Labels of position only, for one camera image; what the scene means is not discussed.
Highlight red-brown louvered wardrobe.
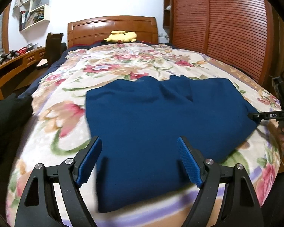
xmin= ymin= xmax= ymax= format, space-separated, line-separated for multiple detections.
xmin=164 ymin=0 xmax=284 ymax=89

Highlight red basket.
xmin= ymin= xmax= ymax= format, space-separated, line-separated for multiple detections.
xmin=17 ymin=47 xmax=27 ymax=55

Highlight wooden bed headboard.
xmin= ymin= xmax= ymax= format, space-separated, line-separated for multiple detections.
xmin=68 ymin=15 xmax=158 ymax=48

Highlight black tripod gadget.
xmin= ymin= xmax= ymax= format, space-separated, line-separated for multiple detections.
xmin=0 ymin=50 xmax=19 ymax=64

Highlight wooden desk cabinet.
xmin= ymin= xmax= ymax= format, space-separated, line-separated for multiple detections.
xmin=0 ymin=47 xmax=45 ymax=100

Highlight navy blue bed sheet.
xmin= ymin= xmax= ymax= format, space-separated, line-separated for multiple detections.
xmin=18 ymin=40 xmax=102 ymax=98

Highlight black folded garment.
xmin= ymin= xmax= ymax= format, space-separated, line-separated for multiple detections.
xmin=0 ymin=95 xmax=33 ymax=182

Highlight white wall shelf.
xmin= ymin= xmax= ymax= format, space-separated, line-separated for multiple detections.
xmin=13 ymin=0 xmax=51 ymax=32

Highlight dark wooden chair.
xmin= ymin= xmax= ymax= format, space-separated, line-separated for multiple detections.
xmin=37 ymin=33 xmax=66 ymax=69

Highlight yellow Pikachu plush toy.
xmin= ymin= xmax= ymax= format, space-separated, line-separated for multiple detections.
xmin=102 ymin=31 xmax=137 ymax=43

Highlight navy blue suit jacket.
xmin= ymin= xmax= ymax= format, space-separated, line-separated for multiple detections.
xmin=86 ymin=76 xmax=257 ymax=213

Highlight floral bed blanket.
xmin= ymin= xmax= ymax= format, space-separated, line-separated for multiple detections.
xmin=6 ymin=42 xmax=281 ymax=226

